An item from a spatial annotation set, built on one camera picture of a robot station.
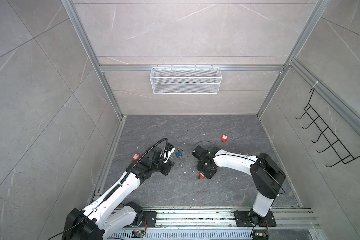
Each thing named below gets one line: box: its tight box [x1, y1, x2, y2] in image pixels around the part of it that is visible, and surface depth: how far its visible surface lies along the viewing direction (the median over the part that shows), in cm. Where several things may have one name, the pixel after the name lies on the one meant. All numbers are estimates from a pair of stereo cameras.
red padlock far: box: [221, 134, 229, 142], surface depth 106 cm
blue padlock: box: [175, 146, 184, 158], surface depth 100 cm
